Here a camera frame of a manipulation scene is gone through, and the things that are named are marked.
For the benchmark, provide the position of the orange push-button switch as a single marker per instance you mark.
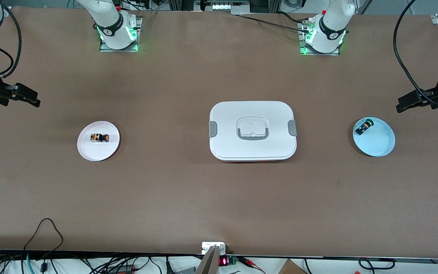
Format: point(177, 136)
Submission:
point(99, 137)

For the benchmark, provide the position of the green push-button switch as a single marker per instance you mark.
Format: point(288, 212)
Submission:
point(364, 126)

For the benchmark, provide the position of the white lidded container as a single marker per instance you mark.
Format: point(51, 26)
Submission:
point(252, 144)

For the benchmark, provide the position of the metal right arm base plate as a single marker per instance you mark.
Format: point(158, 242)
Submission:
point(137, 26)

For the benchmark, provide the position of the light blue round plate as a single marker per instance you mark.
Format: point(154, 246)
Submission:
point(376, 140)

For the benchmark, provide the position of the black power adapter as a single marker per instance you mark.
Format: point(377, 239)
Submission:
point(122, 269)

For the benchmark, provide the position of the red clip leads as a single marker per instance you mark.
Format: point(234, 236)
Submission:
point(251, 263)

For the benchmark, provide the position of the red digit display module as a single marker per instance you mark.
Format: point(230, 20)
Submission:
point(222, 261)

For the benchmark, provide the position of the brown cardboard piece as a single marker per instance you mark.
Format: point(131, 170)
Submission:
point(291, 267)

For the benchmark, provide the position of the pink round plate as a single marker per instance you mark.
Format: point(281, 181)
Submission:
point(98, 152)

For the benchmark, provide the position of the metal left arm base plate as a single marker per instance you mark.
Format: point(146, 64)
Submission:
point(303, 38)

